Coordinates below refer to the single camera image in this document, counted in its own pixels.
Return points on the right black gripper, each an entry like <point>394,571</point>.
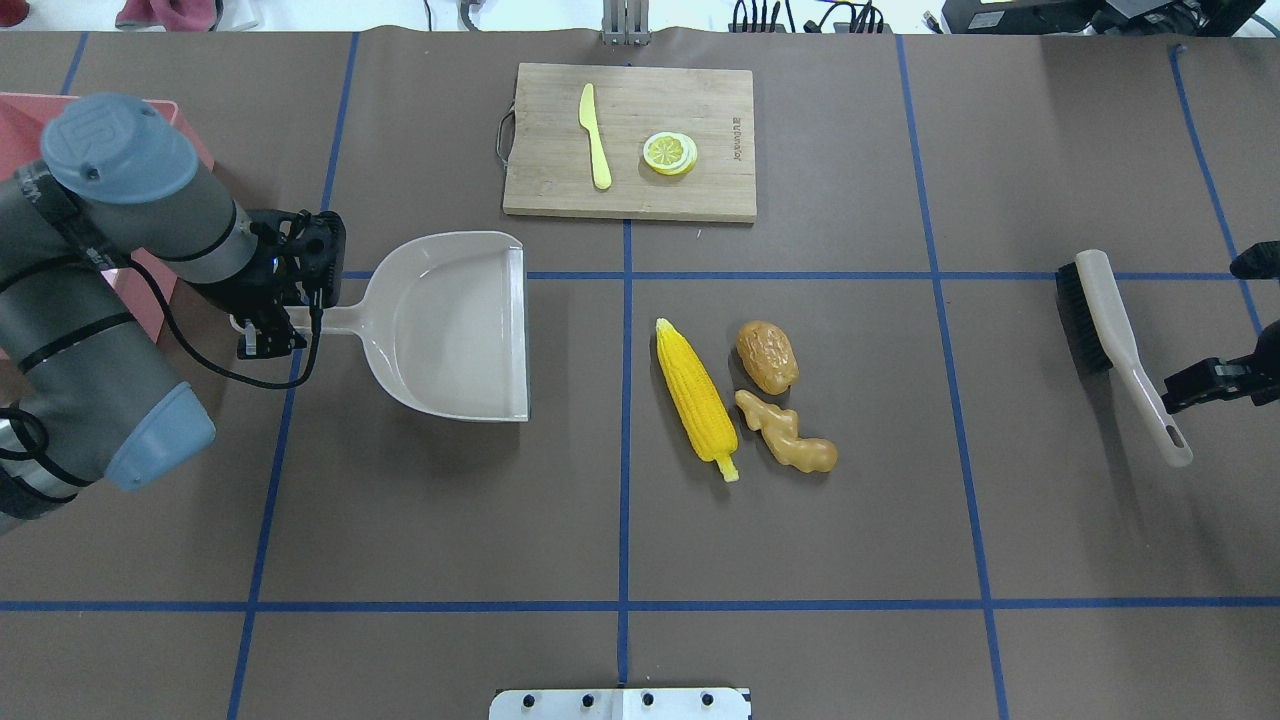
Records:
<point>1203,383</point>

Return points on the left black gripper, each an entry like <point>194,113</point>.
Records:
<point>243,297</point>

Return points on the white brush black bristles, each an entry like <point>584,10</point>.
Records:
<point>1098,327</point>

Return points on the white plastic dustpan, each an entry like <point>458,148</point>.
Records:
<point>443,325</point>

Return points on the yellow toy corn cob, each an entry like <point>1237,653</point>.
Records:
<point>697,401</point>

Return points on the tan toy ginger root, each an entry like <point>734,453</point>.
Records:
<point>780,431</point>

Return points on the brown toy potato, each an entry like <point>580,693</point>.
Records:
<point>767,356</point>

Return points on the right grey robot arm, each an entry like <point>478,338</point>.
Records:
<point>1260,262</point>

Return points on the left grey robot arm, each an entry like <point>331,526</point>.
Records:
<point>114,177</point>

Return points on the red cloth top left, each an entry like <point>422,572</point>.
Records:
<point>173,16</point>

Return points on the wooden cutting board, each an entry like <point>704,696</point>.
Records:
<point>548,170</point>

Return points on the black equipment top right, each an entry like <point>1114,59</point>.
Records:
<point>1119,18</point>

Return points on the yellow plastic knife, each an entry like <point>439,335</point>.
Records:
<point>601,175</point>

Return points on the yellow lemon slice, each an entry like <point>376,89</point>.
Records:
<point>670,153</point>

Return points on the metal bracket bottom edge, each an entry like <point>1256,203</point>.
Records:
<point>623,703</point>

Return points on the metal post top edge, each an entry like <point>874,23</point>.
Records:
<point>626,23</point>

